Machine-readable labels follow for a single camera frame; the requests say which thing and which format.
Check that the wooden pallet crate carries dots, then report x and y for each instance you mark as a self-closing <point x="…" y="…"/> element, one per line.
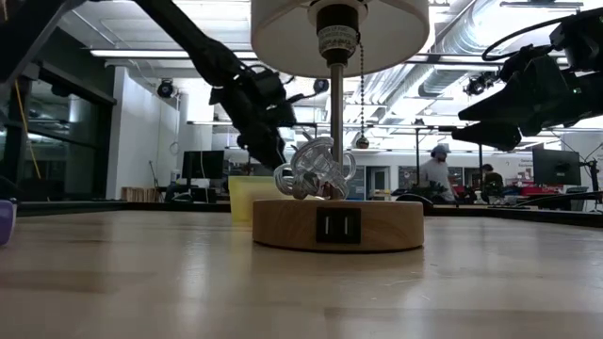
<point x="141" y="194"/>

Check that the black computer monitor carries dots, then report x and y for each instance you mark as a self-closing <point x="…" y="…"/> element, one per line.
<point x="556" y="167"/>
<point x="202" y="165"/>

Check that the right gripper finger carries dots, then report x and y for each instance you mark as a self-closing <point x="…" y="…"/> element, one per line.
<point x="494" y="136"/>
<point x="527" y="99"/>

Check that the black round ceiling spotlight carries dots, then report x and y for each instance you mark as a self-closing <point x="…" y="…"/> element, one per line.
<point x="167" y="89"/>
<point x="321" y="85"/>

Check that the yellow translucent plastic bin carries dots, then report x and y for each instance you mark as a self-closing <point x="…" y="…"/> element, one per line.
<point x="242" y="198"/>

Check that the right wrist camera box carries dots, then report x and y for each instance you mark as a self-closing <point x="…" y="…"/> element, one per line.
<point x="584" y="42"/>

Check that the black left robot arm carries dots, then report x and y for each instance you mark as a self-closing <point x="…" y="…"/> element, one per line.
<point x="188" y="35"/>

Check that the long fluorescent ceiling light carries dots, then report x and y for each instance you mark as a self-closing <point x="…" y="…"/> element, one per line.
<point x="141" y="54"/>

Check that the purple white charger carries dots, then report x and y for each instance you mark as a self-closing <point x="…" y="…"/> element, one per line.
<point x="5" y="221"/>

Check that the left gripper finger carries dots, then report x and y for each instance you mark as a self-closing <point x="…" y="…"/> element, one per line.
<point x="266" y="143"/>

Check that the white shade wooden table lamp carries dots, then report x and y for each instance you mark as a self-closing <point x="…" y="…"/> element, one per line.
<point x="339" y="226"/>

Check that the silver ventilation duct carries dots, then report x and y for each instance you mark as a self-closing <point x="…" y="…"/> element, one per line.
<point x="452" y="47"/>

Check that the person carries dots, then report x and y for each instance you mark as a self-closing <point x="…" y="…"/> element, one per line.
<point x="492" y="181"/>
<point x="438" y="174"/>

